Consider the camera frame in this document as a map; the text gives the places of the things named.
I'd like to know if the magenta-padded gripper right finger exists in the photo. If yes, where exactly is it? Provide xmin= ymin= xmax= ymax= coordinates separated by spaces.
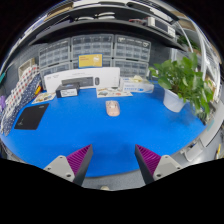
xmin=134 ymin=143 xmax=183 ymax=185

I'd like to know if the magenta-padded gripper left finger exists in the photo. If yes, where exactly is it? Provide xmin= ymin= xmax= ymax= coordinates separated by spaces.
xmin=43 ymin=143 xmax=94 ymax=187

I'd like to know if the pink transparent computer mouse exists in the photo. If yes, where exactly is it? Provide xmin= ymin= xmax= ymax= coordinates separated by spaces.
xmin=105 ymin=99 xmax=121 ymax=117

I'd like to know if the black mouse pad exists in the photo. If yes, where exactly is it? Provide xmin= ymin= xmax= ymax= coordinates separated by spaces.
xmin=14 ymin=102 xmax=50 ymax=131

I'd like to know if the large blue table mat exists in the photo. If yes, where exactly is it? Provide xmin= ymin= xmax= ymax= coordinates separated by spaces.
xmin=0 ymin=79 xmax=208 ymax=178

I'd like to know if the navy polka dot cloth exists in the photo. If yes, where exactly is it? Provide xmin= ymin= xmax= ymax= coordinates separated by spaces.
xmin=0 ymin=73 xmax=43 ymax=137

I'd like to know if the small black product box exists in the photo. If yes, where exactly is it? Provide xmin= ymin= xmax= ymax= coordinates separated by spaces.
xmin=55 ymin=82 xmax=81 ymax=99

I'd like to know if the clear plastic box blue label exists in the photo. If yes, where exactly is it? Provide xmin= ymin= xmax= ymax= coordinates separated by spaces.
xmin=118 ymin=75 xmax=155 ymax=94

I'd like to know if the green potted plant white pot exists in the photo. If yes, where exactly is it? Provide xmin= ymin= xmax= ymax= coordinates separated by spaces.
xmin=148 ymin=51 xmax=215 ymax=123

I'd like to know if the red blue checkered cloth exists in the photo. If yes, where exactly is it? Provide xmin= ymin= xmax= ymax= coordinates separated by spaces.
xmin=4 ymin=64 xmax=42 ymax=111

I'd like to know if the white keyboard packaging box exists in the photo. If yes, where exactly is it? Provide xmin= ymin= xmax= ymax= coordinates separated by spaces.
xmin=43 ymin=66 xmax=121 ymax=94

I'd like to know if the beige wicker basket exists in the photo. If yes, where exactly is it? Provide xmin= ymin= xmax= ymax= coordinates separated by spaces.
xmin=18 ymin=58 xmax=36 ymax=78

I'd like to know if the yellow card sign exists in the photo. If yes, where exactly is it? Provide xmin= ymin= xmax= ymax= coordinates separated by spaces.
xmin=77 ymin=53 xmax=104 ymax=69

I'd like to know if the white shelf unit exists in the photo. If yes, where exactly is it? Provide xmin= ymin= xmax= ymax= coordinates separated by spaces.
xmin=173 ymin=13 xmax=224 ymax=101

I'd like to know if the black wall shelf unit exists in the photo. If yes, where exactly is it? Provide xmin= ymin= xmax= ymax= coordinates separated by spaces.
xmin=28 ymin=0 xmax=188 ymax=53

